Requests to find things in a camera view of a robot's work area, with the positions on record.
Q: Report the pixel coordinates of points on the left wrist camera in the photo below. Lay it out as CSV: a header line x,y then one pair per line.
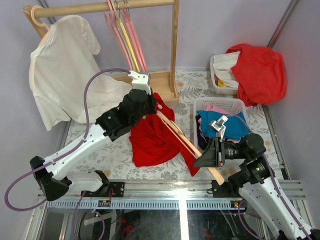
x,y
140,81

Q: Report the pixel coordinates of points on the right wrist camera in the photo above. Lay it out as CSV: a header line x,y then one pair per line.
x,y
219,126

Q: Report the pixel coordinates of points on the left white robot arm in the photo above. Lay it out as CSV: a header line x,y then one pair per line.
x,y
55,174

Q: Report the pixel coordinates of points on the wooden hanger with white shirt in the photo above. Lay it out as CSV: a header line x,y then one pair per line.
x,y
41,28

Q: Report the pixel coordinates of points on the aluminium rail frame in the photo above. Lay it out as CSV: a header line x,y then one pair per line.
x,y
153,210

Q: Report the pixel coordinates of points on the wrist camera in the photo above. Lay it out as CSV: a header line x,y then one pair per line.
x,y
219,126
140,81

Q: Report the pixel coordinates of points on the white t shirt on hanger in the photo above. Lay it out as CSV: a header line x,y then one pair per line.
x,y
60,68

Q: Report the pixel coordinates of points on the red t shirt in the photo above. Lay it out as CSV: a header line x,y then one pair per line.
x,y
154,144

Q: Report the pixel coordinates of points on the light wooden hanger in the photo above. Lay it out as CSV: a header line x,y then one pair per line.
x,y
178,133

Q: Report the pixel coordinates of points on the pink garment in basket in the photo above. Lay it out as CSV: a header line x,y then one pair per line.
x,y
223,112

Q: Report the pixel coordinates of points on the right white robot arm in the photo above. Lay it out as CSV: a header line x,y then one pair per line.
x,y
255,182

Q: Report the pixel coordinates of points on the white laundry basket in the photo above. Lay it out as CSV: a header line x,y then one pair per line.
x,y
231,105

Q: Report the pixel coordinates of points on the red garment on rear basket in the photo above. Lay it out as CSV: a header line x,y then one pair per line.
x,y
260,72

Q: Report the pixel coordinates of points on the wooden clothes rack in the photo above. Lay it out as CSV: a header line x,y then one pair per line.
x,y
156,24

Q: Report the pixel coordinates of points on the white garment in rear basket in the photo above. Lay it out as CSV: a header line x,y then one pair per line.
x,y
222,66

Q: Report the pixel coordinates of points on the yellow hanger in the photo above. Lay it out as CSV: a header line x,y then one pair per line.
x,y
125,34

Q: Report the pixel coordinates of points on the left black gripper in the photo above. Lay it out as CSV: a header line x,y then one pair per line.
x,y
152,101

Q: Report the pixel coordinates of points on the rear white basket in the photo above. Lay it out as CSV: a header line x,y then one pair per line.
x,y
218,89

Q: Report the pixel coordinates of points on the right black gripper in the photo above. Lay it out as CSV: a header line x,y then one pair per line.
x,y
210,157

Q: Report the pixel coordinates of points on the pink hanger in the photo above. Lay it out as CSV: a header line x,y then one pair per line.
x,y
112,22
134,40

